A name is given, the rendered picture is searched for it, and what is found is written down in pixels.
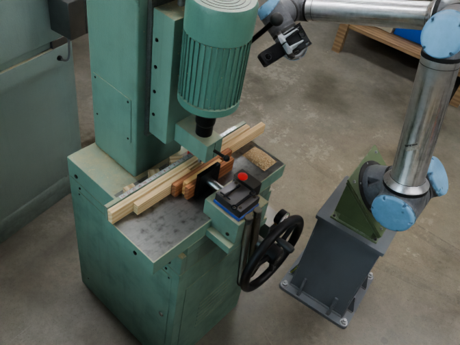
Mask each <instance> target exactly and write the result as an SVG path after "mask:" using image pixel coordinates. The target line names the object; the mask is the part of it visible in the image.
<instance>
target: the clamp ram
mask: <svg viewBox="0 0 460 345"><path fill-rule="evenodd" d="M219 172H220V163H219V162H216V163H215V164H213V165H211V166H210V167H209V168H207V169H205V170H204V171H202V172H200V173H199V174H198V175H197V178H196V187H195V192H194V195H195V196H197V197H199V196H200V195H202V194H203V193H204V192H206V191H208V190H209V189H210V188H213V189H214V190H215V191H217V190H219V189H223V188H224V187H223V186H222V185H220V184H219V183H218V176H219Z"/></svg>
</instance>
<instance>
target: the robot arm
mask: <svg viewBox="0 0 460 345"><path fill-rule="evenodd" d="M275 12H279V13H281V14H282V15H283V23H282V24H281V25H280V26H277V27H275V26H272V27H271V28H270V29H269V30H268V32H269V33H270V35H271V36H272V38H273V40H274V41H275V44H274V45H272V46H271V47H269V48H267V49H266V50H264V51H262V52H261V53H260V54H259V55H258V56H257V58H258V59H259V61H260V62H261V64H262V66H263V67H267V66H269V65H271V64H272V63H274V62H276V61H277V60H279V59H280V58H282V57H283V56H284V57H285V58H286V59H288V60H293V61H294V60H299V59H301V58H302V57H303V56H304V55H305V54H306V52H307V47H308V46H309V45H311V44H312V43H311V42H310V40H309V39H308V37H307V34H306V33H305V31H304V29H303V28H302V26H301V23H298V24H297V25H296V24H295V22H296V21H308V22H312V21H315V22H324V23H340V24H349V25H365V26H375V27H391V28H400V29H416V30H422V32H421V36H420V42H421V45H422V50H421V53H420V61H419V64H418V69H417V73H416V78H415V81H414V83H413V88H412V91H411V96H410V100H409V104H408V107H407V112H406V115H405V120H404V123H403V126H402V131H401V134H400V139H399V142H398V147H397V150H396V155H395V158H394V163H393V165H392V166H383V165H378V164H375V165H371V166H368V167H367V168H366V169H365V171H364V173H363V179H362V184H363V192H364V195H365V197H366V200H367V202H368V203H369V205H370V206H371V210H372V215H373V216H374V218H375V220H376V221H377V222H379V223H380V225H382V226H383V227H385V228H386V229H389V230H392V231H405V230H408V229H409V228H410V227H411V226H412V225H414V224H415V222H416V220H417V219H418V217H419V215H420V214H421V213H422V211H423V209H424V208H425V207H426V205H427V204H428V202H429V201H430V199H431V198H433V197H437V196H443V195H445V194H446V193H447V191H448V178H447V174H446V171H445V168H444V166H443V164H442V163H441V162H440V160H439V159H438V158H436V157H434V156H433V152H434V150H435V146H436V143H437V139H438V137H439V133H440V130H441V128H442V123H443V121H444V117H445V114H446V110H447V108H448V104H449V101H450V98H451V94H452V91H453V88H454V85H455V82H456V79H457V75H458V72H459V68H460V0H434V1H411V0H268V1H267V2H265V4H263V5H262V6H261V7H260V8H259V9H258V13H257V14H258V16H259V18H260V20H261V21H262V23H263V24H264V25H267V24H268V23H269V22H270V17H271V15H272V14H273V13H275ZM308 42H309V44H307V43H308Z"/></svg>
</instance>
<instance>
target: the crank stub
mask: <svg viewBox="0 0 460 345"><path fill-rule="evenodd" d="M276 242H277V243H278V244H279V245H280V246H281V247H282V248H283V249H284V250H285V251H286V252H288V253H293V252H294V247H293V246H292V245H291V244H290V243H289V242H287V241H285V240H284V239H282V238H280V237H279V238H278V239H277V240H276Z"/></svg>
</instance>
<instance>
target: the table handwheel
mask: <svg viewBox="0 0 460 345"><path fill-rule="evenodd" d="M303 226H304V220H303V218H302V217H301V216H299V215H293V216H289V217H288V218H286V219H285V220H283V221H282V222H280V223H279V224H278V225H277V226H276V227H275V228H274V229H273V230H272V231H271V232H270V233H269V234H268V235H267V236H266V237H265V238H264V239H263V238H262V237H261V236H259V237H258V241H257V243H256V245H255V247H256V248H257V249H256V250H255V252H254V253H253V254H252V256H251V258H250V259H249V261H248V262H247V264H246V266H245V268H244V270H243V272H242V276H241V278H240V287H241V289H242V290H243V291H244V292H252V291H253V290H256V289H257V288H258V287H260V286H261V285H262V284H264V283H265V282H266V281H267V280H268V279H269V278H270V277H271V276H272V275H273V274H274V273H275V272H276V271H277V269H278V268H279V267H280V266H281V264H282V263H283V262H284V261H285V260H286V258H287V257H288V255H289V253H288V252H286V251H285V250H284V249H282V248H281V246H280V245H279V244H278V243H276V244H275V243H274V242H275V241H276V240H277V239H278V238H279V237H280V236H281V235H282V234H283V233H284V232H285V233H284V234H283V236H282V237H281V238H282V239H284V240H287V238H288V236H289V235H290V234H291V232H292V234H291V236H290V238H289V240H288V241H287V242H289V243H290V244H291V245H292V246H293V247H294V246H295V245H296V243H297V242H298V239H299V237H300V236H301V233H302V231H303ZM286 230H287V231H286ZM265 262H268V263H269V267H267V269H266V270H265V271H264V272H263V273H261V274H260V275H259V276H258V277H257V278H256V279H255V280H253V281H251V282H249V281H250V279H251V276H252V274H253V272H254V270H255V269H257V268H258V267H260V266H261V265H262V264H264V263H265Z"/></svg>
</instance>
